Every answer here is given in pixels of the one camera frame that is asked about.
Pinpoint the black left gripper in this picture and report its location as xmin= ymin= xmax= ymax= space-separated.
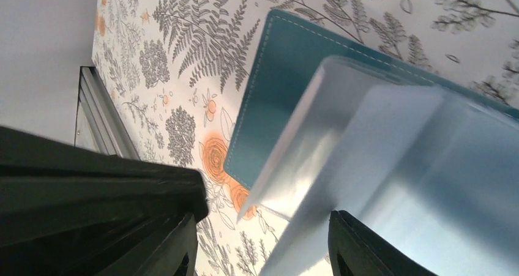
xmin=1 ymin=127 xmax=209 ymax=275

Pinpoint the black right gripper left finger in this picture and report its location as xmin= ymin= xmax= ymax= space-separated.
xmin=98 ymin=213 xmax=198 ymax=276

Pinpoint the floral patterned table mat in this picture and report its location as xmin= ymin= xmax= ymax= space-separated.
xmin=92 ymin=0 xmax=518 ymax=275

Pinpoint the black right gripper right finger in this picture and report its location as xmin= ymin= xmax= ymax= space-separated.
xmin=328 ymin=211 xmax=434 ymax=276

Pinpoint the teal leather card holder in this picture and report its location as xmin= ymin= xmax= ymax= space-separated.
xmin=223 ymin=9 xmax=519 ymax=276

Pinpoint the aluminium frame post left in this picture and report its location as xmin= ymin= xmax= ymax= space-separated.
xmin=74 ymin=66 xmax=139 ymax=160

